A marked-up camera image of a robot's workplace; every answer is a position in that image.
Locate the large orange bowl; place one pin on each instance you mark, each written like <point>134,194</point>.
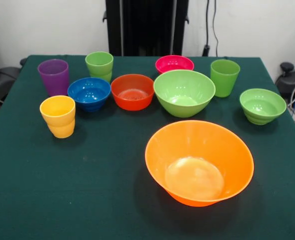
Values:
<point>187,140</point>

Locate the red bowl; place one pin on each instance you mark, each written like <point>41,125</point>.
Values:
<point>132,102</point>

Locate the large green bowl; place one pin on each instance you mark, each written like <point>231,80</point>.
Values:
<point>185,85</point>

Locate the pink bowl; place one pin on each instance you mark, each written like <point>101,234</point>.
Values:
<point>173,63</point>

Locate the blue ribbed bowl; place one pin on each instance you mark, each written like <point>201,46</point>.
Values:
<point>88,100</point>

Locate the green ribbed cup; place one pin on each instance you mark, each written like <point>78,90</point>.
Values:
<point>98,70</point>

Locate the dark green tablecloth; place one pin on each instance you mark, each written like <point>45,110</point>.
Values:
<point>87,175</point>

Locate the green smooth cup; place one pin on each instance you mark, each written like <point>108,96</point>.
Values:
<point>223,82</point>

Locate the yellow ribbed cup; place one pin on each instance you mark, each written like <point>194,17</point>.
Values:
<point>58,122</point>

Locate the purple cup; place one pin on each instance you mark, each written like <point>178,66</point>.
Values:
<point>53,80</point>

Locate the small green ribbed bowl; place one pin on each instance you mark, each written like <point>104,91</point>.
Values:
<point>262,105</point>

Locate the black chair base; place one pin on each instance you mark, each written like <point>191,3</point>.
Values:
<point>5,77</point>
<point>291,80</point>

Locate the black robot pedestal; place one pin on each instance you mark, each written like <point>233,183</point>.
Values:
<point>142,25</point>

